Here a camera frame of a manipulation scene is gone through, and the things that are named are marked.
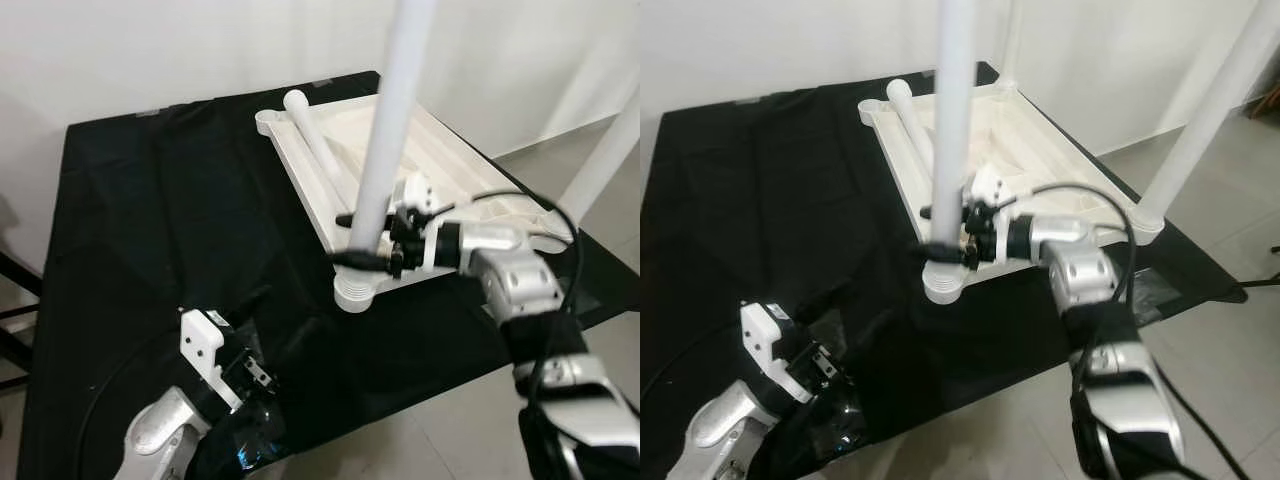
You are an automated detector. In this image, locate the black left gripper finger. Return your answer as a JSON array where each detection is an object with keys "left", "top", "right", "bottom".
[{"left": 232, "top": 285, "right": 276, "bottom": 326}]

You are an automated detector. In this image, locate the white plastic table top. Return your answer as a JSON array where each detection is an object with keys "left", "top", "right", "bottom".
[
  {"left": 858, "top": 75, "right": 1166, "bottom": 306},
  {"left": 255, "top": 90, "right": 576, "bottom": 316}
]

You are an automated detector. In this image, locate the black tablecloth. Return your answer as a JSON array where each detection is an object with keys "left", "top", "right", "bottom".
[
  {"left": 15, "top": 70, "right": 641, "bottom": 480},
  {"left": 640, "top": 62, "right": 1249, "bottom": 480}
]

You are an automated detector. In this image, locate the black wooden stool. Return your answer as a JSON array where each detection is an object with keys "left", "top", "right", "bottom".
[{"left": 0, "top": 248, "right": 43, "bottom": 393}]

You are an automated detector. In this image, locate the black metal stand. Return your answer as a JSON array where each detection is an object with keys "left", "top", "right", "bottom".
[{"left": 1240, "top": 245, "right": 1280, "bottom": 291}]

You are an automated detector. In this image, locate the brown wooden furniture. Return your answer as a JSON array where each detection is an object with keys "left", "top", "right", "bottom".
[{"left": 1245, "top": 85, "right": 1280, "bottom": 121}]

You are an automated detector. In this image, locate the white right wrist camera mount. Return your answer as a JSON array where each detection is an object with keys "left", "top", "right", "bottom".
[
  {"left": 395, "top": 172, "right": 446, "bottom": 273},
  {"left": 970, "top": 165, "right": 1031, "bottom": 266}
]

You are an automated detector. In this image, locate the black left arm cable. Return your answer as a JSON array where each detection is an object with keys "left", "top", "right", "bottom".
[{"left": 75, "top": 330, "right": 191, "bottom": 471}]

